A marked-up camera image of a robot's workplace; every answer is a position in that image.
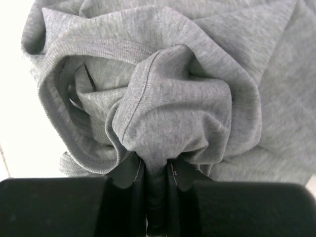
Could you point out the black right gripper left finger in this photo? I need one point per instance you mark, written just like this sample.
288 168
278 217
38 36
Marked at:
107 206

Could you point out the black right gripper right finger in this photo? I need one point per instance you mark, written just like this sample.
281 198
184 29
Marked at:
201 207

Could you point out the grey tank top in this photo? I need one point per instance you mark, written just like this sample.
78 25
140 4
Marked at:
230 84

